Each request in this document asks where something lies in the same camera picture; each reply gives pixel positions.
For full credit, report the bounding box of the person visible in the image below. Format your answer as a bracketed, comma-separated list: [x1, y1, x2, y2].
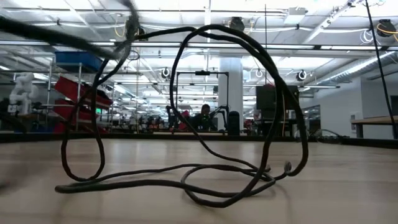
[192, 104, 218, 131]

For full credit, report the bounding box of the black monitor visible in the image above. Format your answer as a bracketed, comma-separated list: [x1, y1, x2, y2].
[255, 85, 300, 121]

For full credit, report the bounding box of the metal wire rack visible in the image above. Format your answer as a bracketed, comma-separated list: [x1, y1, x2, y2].
[45, 62, 114, 134]

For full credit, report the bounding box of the red storage bin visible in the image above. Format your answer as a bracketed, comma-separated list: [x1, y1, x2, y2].
[54, 121, 108, 134]
[52, 98, 100, 125]
[54, 77, 113, 110]

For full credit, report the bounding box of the black aluminium table frame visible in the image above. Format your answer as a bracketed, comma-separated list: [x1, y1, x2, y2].
[0, 132, 398, 151]

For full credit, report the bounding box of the thin black cord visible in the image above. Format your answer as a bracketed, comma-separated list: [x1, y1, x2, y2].
[0, 0, 309, 208]

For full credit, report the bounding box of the black gantry frame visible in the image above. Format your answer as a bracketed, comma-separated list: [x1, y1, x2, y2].
[175, 70, 230, 114]

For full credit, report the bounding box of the white robot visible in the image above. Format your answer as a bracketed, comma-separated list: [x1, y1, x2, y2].
[8, 73, 39, 116]

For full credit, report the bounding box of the blue storage bin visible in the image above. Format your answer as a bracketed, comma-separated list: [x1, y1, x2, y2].
[55, 51, 104, 73]

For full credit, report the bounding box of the wooden work table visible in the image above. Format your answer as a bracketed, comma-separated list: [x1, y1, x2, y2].
[350, 116, 398, 140]

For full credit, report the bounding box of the black ceiling cord reel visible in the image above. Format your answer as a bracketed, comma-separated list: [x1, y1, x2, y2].
[376, 19, 397, 38]
[229, 17, 246, 32]
[125, 15, 149, 42]

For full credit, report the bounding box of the white building column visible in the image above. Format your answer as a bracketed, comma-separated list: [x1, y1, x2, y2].
[218, 57, 244, 131]

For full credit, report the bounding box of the yellow hanging cable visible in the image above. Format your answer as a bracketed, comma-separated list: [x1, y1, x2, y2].
[228, 26, 286, 136]

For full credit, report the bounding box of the ceiling light strip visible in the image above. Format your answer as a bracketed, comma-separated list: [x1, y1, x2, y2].
[0, 40, 398, 51]

